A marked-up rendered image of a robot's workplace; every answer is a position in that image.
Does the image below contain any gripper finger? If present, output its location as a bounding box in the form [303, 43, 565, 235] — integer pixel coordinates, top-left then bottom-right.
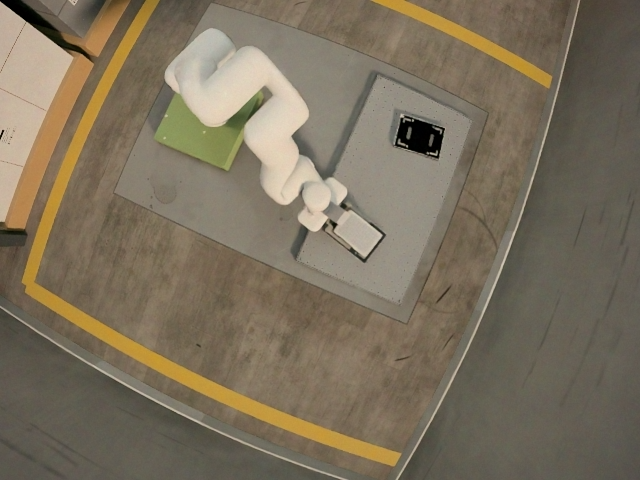
[325, 218, 352, 250]
[345, 201, 371, 224]

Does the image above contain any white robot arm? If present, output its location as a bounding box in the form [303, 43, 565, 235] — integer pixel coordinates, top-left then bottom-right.
[164, 28, 350, 226]

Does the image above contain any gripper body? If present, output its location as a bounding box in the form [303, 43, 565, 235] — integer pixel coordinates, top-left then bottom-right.
[298, 178, 347, 231]

